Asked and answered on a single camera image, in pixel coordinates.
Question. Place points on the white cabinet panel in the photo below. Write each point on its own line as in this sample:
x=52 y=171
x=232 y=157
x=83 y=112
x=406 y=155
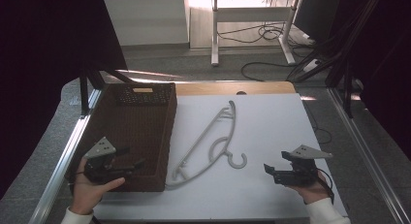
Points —
x=145 y=20

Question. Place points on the grey plastic clothes hanger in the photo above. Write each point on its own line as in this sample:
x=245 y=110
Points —
x=223 y=120

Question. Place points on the white table sheet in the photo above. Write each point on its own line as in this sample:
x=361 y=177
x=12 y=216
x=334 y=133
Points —
x=265 y=127

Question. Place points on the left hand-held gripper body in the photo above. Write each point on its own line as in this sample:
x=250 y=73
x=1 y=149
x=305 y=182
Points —
x=100 y=162

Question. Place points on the black metal stand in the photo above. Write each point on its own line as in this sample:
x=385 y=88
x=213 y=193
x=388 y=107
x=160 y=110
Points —
x=84 y=91
x=348 y=88

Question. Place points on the person's right hand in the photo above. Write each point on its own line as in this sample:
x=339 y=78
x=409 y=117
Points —
x=311 y=191

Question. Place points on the white desk frame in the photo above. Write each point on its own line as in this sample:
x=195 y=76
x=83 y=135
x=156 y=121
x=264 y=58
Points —
x=252 y=14

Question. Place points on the brown woven basket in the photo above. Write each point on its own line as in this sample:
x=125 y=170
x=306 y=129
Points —
x=135 y=120

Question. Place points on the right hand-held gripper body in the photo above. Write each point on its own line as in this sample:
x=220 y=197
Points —
x=302 y=172

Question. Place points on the person's left hand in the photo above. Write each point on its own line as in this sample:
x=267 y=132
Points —
x=86 y=193

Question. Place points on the dark curtain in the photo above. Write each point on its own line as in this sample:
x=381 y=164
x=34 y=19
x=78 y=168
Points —
x=48 y=56
x=387 y=72

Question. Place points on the white power strip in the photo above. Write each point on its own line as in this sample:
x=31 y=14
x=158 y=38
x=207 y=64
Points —
x=311 y=65

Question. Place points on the aluminium rail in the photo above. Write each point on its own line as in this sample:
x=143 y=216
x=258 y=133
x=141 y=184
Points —
x=64 y=159
x=365 y=146

